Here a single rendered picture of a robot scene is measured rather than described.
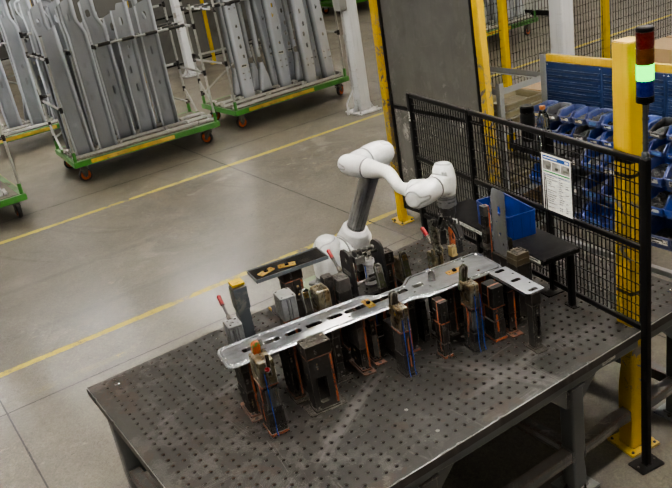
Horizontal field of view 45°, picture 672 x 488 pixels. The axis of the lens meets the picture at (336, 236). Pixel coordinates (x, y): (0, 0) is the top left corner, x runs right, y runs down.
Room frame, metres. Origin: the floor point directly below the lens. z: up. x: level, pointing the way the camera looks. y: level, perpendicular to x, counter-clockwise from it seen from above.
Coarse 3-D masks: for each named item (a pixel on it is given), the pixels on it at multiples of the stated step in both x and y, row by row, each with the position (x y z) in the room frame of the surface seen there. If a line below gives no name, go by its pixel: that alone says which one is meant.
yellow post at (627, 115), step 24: (624, 48) 3.14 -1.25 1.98; (624, 72) 3.14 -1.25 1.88; (624, 96) 3.14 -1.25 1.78; (624, 120) 3.15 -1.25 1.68; (624, 144) 3.15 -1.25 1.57; (624, 168) 3.15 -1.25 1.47; (624, 192) 3.15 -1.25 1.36; (624, 216) 3.15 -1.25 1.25; (624, 264) 3.15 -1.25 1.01; (624, 312) 3.16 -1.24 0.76; (624, 360) 3.17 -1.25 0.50; (624, 384) 3.17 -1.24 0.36; (624, 432) 3.17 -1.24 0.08
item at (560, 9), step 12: (552, 0) 7.46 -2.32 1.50; (564, 0) 7.39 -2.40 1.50; (552, 12) 7.46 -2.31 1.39; (564, 12) 7.39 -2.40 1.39; (552, 24) 7.47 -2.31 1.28; (564, 24) 7.38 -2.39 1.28; (552, 36) 7.48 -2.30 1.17; (564, 36) 7.38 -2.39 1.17; (552, 48) 7.48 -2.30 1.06; (564, 48) 7.38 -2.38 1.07
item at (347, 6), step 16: (336, 0) 10.35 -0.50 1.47; (352, 0) 10.39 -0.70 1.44; (352, 16) 10.37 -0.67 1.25; (352, 32) 10.36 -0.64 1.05; (352, 48) 10.35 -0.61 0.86; (352, 64) 10.39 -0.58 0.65; (352, 80) 10.44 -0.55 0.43; (368, 96) 10.41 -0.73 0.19; (352, 112) 10.39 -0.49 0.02; (368, 112) 10.27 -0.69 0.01
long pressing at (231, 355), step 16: (464, 256) 3.52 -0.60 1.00; (480, 256) 3.50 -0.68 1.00; (480, 272) 3.33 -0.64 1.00; (400, 288) 3.31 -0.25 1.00; (416, 288) 3.28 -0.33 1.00; (432, 288) 3.26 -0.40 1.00; (448, 288) 3.24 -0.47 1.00; (336, 304) 3.25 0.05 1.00; (352, 304) 3.23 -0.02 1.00; (384, 304) 3.18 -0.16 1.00; (304, 320) 3.16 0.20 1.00; (320, 320) 3.14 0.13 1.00; (336, 320) 3.11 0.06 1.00; (352, 320) 3.09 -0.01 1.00; (256, 336) 3.09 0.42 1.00; (272, 336) 3.07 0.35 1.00; (288, 336) 3.04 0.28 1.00; (304, 336) 3.02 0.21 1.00; (224, 352) 3.00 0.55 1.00; (240, 352) 2.98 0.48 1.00; (272, 352) 2.94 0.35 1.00
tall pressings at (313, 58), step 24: (216, 0) 11.40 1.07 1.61; (264, 0) 11.45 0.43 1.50; (288, 0) 11.44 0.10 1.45; (312, 0) 11.56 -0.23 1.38; (240, 24) 11.51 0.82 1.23; (264, 24) 11.62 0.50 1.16; (288, 24) 11.62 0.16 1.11; (312, 24) 11.57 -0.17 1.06; (264, 48) 11.61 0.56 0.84; (288, 48) 11.76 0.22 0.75; (312, 48) 11.70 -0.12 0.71; (240, 72) 11.05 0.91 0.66; (264, 72) 11.24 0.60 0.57; (288, 72) 11.43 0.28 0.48; (312, 72) 11.36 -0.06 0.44
